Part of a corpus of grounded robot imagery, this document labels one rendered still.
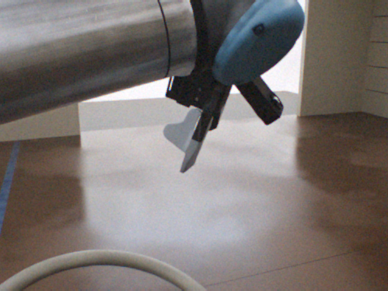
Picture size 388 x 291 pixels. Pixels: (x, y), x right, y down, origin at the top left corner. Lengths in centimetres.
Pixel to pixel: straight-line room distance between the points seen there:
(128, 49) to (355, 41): 877
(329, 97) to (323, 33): 134
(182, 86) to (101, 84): 27
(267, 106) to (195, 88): 10
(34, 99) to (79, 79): 3
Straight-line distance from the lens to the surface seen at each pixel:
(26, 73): 28
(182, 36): 30
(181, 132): 55
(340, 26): 873
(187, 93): 56
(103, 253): 80
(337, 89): 887
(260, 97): 54
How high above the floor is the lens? 169
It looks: 17 degrees down
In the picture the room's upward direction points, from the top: straight up
